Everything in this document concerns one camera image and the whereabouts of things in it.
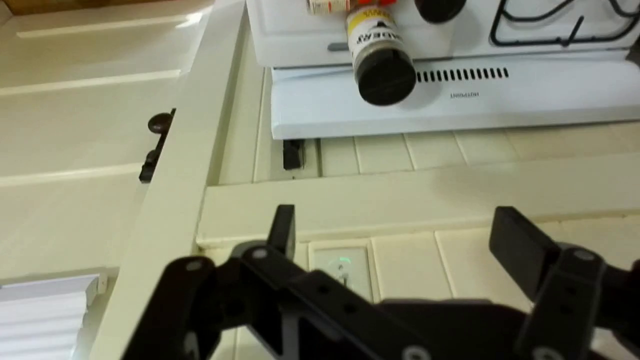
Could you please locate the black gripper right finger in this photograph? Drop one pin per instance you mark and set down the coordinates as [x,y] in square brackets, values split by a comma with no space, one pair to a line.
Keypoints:
[566,301]

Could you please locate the red spice bottle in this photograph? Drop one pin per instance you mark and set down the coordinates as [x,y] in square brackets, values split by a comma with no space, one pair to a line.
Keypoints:
[327,5]

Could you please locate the cream panelled door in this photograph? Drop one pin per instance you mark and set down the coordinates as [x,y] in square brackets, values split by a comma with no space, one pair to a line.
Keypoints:
[81,121]

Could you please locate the white window blinds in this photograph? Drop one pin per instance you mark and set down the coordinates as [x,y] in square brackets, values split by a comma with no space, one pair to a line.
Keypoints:
[41,320]

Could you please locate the short dark spice bottle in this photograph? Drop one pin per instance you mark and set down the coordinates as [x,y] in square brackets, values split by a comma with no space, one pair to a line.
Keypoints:
[438,8]

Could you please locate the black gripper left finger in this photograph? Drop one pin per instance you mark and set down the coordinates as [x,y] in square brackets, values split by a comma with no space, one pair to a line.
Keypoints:
[201,307]

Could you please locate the black door latch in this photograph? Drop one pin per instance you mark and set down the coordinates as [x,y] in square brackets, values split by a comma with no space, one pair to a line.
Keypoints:
[157,143]

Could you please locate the black burner grate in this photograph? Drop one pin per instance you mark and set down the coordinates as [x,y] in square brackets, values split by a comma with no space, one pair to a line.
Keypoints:
[526,43]

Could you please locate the white wall outlet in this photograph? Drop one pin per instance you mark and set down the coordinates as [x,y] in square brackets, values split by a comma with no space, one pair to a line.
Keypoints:
[340,271]

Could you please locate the white gas stove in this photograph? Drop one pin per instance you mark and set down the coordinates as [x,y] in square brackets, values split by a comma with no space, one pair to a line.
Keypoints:
[532,101]

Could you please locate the tall spice bottle yellow label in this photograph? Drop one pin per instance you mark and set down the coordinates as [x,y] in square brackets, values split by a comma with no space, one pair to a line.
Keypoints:
[383,72]

